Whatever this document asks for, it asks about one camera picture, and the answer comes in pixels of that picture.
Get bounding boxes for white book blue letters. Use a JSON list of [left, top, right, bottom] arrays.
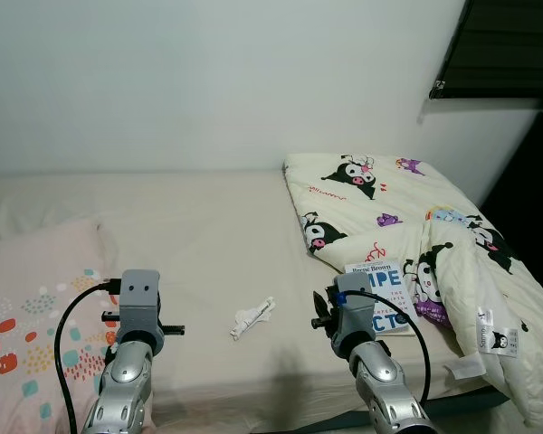
[[344, 260, 419, 337]]

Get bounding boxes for pink patterned pillow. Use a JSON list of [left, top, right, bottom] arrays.
[[0, 215, 128, 434]]

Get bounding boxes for cream cartoon print blanket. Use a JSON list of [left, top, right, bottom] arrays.
[[283, 152, 543, 428]]

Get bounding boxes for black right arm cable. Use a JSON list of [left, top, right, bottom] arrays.
[[344, 288, 433, 405]]

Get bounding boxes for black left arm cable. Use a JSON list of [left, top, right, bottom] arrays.
[[54, 278, 123, 434]]

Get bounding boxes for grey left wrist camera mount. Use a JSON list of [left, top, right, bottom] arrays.
[[118, 269, 162, 337]]

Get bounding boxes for white tissue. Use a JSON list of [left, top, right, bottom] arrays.
[[231, 297, 276, 342]]

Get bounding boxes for black window blind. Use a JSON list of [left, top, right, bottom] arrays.
[[429, 0, 543, 100]]

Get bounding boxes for mattress with cream sheet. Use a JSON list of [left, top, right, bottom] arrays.
[[0, 165, 526, 426]]

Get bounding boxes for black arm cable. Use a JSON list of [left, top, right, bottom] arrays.
[[54, 278, 123, 434], [344, 288, 433, 405]]

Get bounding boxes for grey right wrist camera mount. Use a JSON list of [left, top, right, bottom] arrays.
[[331, 271, 378, 352]]

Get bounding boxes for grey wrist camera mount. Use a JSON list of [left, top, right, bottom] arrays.
[[331, 271, 378, 352], [118, 269, 162, 337]]

